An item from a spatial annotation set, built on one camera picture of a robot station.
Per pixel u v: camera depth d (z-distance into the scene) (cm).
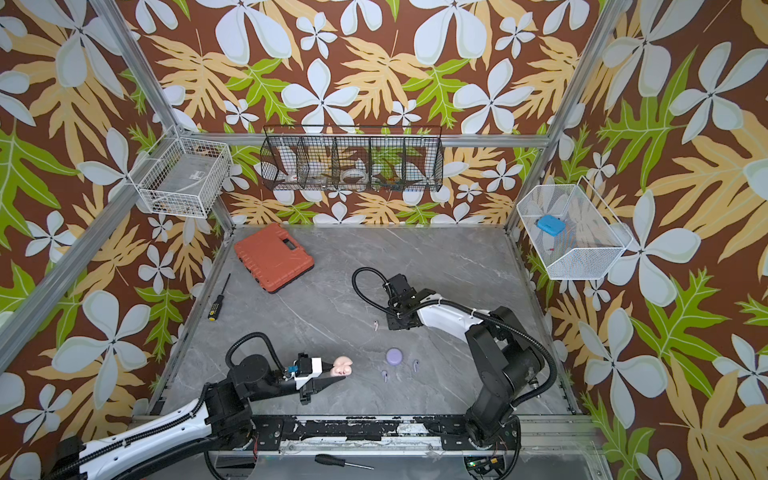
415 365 86
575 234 81
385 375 84
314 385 62
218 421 56
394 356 86
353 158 96
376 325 93
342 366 66
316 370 57
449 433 73
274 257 105
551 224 85
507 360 46
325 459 70
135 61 75
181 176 85
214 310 95
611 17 69
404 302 70
